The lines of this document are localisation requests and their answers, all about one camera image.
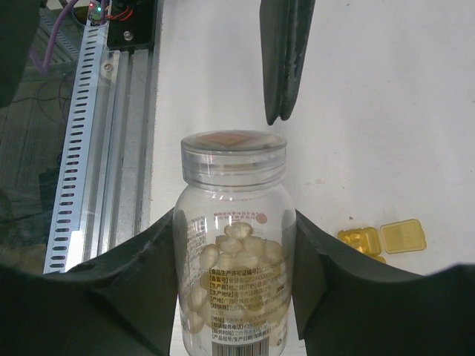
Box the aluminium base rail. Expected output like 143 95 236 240
79 0 164 260

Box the white slotted cable duct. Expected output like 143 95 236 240
44 24 108 274

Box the left black mount plate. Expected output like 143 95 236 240
107 0 158 51

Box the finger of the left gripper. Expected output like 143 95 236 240
280 0 315 121
259 1 297 125

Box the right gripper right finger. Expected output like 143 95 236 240
294 214 474 355

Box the clear orange pill bottle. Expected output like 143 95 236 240
172 130 296 355

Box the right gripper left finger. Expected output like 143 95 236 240
1 213 177 355

